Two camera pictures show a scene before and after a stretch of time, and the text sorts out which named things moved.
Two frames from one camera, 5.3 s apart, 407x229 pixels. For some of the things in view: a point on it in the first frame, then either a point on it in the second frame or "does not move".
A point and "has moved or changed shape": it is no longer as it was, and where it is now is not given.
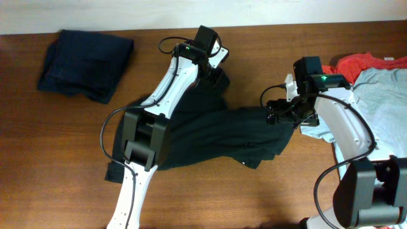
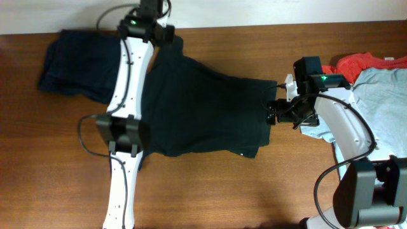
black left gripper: x=212 y=80 -> x=168 y=37
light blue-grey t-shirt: x=381 y=95 does not move
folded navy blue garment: x=84 y=63 does not move
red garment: x=353 y=65 does not move
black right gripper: x=283 y=116 does not move
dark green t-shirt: x=203 y=131 has moved or changed shape
